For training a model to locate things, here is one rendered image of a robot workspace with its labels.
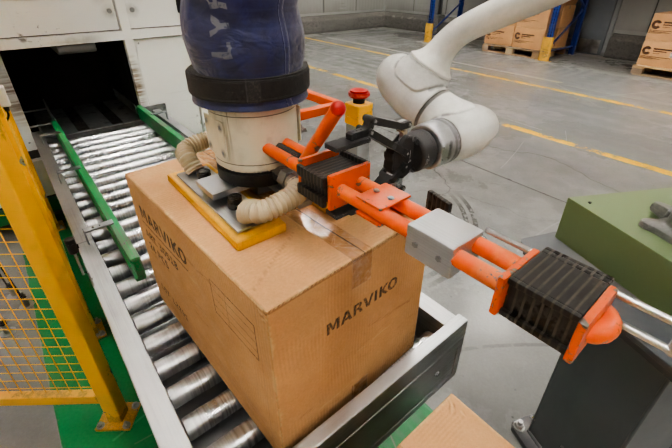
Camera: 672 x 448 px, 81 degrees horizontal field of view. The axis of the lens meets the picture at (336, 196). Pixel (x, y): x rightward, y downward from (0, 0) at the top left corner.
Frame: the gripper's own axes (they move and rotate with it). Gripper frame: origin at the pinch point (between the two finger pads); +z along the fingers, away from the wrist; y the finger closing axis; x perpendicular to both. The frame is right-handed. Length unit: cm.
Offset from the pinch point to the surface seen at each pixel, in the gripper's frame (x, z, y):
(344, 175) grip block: -3.1, 1.6, -2.5
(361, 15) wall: 833, -776, 74
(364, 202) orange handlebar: -9.3, 3.3, -1.2
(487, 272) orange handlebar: -27.9, 2.7, -0.9
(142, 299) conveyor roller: 57, 26, 53
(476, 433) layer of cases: -26, -15, 53
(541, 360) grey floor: -15, -95, 108
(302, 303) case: -5.5, 11.9, 15.2
